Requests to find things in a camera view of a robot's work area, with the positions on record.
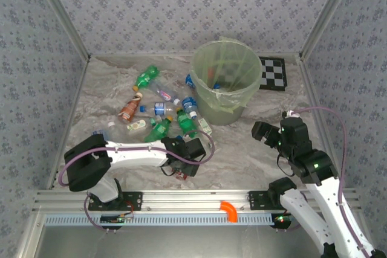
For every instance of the green plastic bottle yellow cap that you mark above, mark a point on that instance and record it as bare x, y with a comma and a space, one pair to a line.
184, 122
157, 131
146, 76

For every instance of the blue label bottle white cap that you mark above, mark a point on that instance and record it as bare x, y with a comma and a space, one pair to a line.
189, 104

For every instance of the clear bottle white cap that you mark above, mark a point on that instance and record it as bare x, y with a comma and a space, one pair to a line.
111, 124

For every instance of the aluminium frame post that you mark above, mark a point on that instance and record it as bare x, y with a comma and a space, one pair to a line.
62, 13
327, 13

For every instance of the aluminium frame crossbar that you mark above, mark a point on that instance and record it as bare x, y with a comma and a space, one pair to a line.
136, 55

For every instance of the grey metal sheet panel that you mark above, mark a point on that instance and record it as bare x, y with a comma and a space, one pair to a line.
193, 243

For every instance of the grey green waste bin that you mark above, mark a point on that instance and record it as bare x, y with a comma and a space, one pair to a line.
220, 116

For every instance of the small green circuit board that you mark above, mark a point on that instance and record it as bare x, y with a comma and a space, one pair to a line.
116, 218
281, 219

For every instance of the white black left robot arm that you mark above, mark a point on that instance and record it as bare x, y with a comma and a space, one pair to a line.
136, 155

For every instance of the small orange red bottle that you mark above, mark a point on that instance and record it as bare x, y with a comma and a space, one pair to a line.
210, 73

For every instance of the blue label plastic bottle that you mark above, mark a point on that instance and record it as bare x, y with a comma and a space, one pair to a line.
189, 82

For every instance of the orange brown bottle white cap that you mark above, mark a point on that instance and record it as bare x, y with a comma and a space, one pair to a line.
129, 110

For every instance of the clear bottle white green label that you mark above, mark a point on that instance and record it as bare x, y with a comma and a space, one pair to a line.
136, 125

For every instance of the clear bottle purple label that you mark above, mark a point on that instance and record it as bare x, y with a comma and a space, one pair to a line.
163, 94

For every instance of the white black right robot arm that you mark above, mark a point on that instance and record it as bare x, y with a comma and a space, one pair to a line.
326, 209

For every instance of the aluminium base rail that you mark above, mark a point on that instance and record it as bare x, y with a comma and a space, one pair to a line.
196, 200

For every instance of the black white checkerboard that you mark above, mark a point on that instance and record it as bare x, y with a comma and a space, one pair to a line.
273, 73

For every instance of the small white green bottle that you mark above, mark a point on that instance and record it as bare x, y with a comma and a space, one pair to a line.
205, 125

